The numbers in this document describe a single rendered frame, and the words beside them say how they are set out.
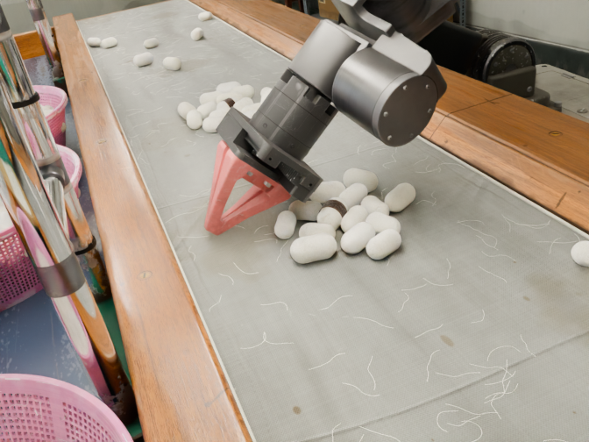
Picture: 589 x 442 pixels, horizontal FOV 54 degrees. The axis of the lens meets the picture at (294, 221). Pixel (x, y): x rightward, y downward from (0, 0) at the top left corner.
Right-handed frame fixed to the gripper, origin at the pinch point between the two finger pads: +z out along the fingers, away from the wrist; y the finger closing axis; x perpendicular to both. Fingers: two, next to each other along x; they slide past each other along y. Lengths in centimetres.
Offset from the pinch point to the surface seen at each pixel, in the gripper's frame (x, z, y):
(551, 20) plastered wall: 174, -113, -172
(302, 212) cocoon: 5.3, -5.4, 2.2
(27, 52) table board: -8, 20, -127
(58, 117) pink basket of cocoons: -8.0, 9.5, -42.9
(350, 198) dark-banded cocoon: 8.0, -8.9, 3.0
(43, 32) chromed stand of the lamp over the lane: -11, 6, -82
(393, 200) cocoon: 9.9, -11.1, 5.6
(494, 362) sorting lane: 8.6, -7.5, 23.9
